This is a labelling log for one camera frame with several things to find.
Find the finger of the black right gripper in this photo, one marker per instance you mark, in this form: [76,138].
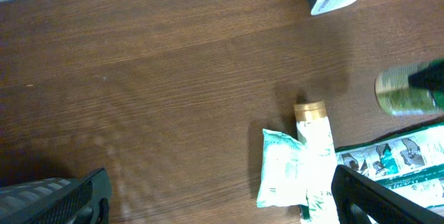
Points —
[430,78]

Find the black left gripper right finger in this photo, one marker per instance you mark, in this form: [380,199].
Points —
[359,199]

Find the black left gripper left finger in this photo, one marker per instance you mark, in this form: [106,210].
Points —
[58,200]

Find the green lid jar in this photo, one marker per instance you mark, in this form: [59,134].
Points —
[396,97]

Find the light green wipes packet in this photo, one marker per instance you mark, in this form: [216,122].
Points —
[282,183]

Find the green white flat package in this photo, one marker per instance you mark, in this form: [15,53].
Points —
[410,163]

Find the white tube with gold cap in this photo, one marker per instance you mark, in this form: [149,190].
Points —
[314,132]

